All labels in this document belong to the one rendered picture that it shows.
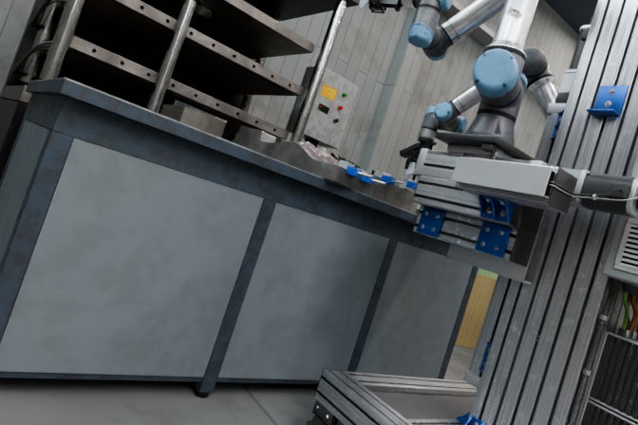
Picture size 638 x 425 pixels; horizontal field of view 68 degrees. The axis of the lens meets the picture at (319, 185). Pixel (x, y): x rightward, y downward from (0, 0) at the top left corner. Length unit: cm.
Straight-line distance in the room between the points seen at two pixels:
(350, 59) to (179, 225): 389
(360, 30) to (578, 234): 407
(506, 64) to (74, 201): 118
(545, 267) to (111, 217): 120
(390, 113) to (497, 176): 405
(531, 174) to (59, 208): 115
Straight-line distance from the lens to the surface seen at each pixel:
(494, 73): 140
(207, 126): 160
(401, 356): 227
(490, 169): 127
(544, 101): 216
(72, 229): 137
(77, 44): 218
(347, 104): 288
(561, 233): 149
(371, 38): 531
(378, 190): 189
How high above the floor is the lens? 70
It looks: 3 degrees up
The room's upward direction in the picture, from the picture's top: 18 degrees clockwise
